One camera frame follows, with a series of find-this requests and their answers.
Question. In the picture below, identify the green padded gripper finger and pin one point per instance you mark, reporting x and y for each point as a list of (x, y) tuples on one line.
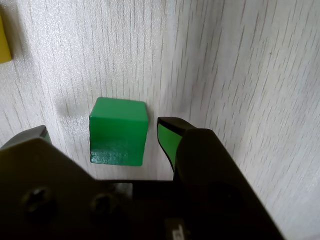
[(212, 187)]

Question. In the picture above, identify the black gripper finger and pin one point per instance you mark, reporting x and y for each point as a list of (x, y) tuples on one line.
[(50, 195)]

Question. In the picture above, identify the green wooden cube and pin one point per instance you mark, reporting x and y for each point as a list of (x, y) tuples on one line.
[(117, 132)]

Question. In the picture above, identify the yellow wooden cube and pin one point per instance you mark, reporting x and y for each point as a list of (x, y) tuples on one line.
[(4, 42)]

